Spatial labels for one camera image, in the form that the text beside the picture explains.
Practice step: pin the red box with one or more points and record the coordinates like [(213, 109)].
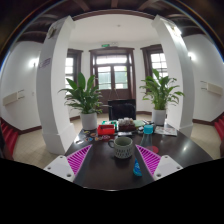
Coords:
[(106, 129)]

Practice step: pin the brown wooden glazed door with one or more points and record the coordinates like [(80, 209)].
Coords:
[(112, 76)]

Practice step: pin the printed magazine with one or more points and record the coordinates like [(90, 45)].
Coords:
[(166, 130)]

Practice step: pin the green packet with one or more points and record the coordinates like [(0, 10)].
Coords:
[(110, 123)]

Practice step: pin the black flat box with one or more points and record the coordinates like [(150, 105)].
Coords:
[(124, 134)]

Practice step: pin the red carpeted staircase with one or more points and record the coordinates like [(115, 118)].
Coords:
[(220, 128), (9, 135)]

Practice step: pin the basket of small items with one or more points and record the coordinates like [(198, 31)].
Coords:
[(126, 124)]

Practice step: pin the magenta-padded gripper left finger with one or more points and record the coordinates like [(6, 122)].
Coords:
[(78, 160)]

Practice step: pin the potted green plant, white pot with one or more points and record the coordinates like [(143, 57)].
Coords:
[(87, 100), (159, 93)]

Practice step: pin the grey patterned mug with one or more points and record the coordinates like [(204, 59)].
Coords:
[(122, 148)]

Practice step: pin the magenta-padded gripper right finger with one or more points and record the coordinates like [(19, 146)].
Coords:
[(150, 160)]

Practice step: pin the flat round red coaster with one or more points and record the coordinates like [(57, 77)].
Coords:
[(154, 149)]

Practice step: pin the black chair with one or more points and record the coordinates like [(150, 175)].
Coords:
[(121, 109)]

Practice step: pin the wall lamp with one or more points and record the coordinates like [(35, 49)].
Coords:
[(191, 55), (33, 62)]

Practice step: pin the green exit sign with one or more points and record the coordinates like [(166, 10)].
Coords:
[(105, 45)]

